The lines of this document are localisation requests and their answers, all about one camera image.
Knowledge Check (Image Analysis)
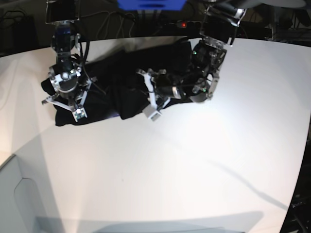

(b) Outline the black T-shirt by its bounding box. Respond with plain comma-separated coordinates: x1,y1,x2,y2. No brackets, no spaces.
55,42,191,127

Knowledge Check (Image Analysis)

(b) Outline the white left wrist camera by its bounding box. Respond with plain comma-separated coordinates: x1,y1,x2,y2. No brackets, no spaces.
142,104,162,121

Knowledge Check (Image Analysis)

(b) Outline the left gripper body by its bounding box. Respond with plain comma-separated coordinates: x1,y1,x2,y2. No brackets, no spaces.
136,68,192,109

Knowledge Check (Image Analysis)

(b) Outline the blue plastic bin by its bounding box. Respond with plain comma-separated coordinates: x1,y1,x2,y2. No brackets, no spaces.
117,0,186,11

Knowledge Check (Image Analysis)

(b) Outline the grey cable bundle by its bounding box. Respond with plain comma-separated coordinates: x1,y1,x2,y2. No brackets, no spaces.
80,0,139,39

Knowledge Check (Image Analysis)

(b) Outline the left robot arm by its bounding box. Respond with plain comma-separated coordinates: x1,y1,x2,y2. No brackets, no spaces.
137,0,246,116

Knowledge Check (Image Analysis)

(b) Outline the black power strip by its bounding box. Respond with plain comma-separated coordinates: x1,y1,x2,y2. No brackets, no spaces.
168,20,203,31

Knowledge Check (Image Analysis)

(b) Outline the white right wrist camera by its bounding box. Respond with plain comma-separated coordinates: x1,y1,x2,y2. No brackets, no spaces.
72,108,87,122

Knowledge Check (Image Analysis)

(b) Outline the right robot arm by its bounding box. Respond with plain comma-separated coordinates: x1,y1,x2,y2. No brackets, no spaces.
42,0,93,121

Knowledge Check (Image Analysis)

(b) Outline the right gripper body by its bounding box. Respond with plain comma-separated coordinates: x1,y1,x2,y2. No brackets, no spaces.
41,80,94,113

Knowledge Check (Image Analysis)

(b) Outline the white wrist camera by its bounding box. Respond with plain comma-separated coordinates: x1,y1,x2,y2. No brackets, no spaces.
142,104,162,121
72,108,87,122

